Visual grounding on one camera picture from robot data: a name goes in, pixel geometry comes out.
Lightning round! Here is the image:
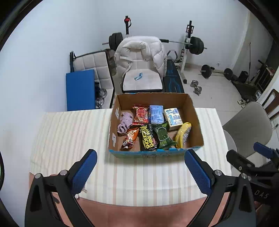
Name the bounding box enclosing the grey shell chair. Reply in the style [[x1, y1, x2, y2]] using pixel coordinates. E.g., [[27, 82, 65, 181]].
[[222, 101, 273, 167]]

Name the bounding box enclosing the white puffer jacket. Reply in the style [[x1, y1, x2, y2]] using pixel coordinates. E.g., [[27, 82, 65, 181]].
[[114, 36, 167, 78]]

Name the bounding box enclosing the short barbell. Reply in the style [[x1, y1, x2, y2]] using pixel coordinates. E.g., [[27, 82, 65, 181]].
[[199, 64, 233, 80]]

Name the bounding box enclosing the dark exercise machine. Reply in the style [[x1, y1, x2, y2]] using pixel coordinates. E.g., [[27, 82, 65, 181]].
[[232, 60, 276, 103]]

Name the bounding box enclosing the red snack packet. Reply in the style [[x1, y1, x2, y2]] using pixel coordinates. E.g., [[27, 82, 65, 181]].
[[132, 104, 149, 126]]

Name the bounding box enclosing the blue foam mat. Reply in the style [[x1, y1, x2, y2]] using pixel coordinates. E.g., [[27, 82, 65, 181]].
[[66, 69, 96, 111]]

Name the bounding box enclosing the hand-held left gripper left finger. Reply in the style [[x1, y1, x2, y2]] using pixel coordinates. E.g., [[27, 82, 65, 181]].
[[25, 149, 98, 227]]

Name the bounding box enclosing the yellow packet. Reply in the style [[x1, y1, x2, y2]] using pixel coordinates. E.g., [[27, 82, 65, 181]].
[[175, 122, 192, 149]]

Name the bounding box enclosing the white padded bar chair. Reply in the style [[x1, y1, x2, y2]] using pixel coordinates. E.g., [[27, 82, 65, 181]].
[[70, 49, 116, 109]]

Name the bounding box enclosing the brown panda snack packet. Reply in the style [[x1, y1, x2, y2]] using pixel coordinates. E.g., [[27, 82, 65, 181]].
[[120, 127, 140, 151]]

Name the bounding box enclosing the black weight bench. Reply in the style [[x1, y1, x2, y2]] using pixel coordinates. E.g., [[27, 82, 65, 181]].
[[163, 50, 185, 93]]

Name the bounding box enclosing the cardboard box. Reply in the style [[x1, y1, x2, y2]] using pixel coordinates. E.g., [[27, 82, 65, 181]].
[[108, 92, 204, 158]]

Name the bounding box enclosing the white cushioned chair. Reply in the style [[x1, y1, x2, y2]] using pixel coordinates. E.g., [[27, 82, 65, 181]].
[[120, 65, 164, 94]]

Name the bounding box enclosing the green wipe packet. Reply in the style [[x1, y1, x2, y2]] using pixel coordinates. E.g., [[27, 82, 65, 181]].
[[153, 122, 177, 150]]

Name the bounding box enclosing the dark wooden chair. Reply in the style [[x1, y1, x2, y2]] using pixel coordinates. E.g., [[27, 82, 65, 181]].
[[262, 89, 279, 120]]

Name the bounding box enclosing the light blue tissue pack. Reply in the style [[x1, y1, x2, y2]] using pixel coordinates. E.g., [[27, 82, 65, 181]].
[[149, 105, 164, 125]]

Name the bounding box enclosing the white and blue tissue pack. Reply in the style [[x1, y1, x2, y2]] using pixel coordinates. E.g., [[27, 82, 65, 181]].
[[163, 107, 183, 131]]

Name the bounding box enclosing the long barbell with black plates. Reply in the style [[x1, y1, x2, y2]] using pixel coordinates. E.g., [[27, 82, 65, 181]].
[[102, 32, 207, 55]]

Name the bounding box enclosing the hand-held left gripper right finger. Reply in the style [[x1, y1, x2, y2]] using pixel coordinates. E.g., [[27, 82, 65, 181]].
[[184, 149, 256, 227]]

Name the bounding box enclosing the black shoe wipe packet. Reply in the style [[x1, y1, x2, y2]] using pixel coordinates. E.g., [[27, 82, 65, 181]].
[[139, 123, 158, 151]]

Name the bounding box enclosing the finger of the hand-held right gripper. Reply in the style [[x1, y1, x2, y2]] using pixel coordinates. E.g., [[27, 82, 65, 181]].
[[253, 142, 279, 159], [226, 149, 264, 173]]

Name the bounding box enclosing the purple sock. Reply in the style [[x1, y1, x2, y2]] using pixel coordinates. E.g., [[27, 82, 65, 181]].
[[118, 112, 134, 134]]

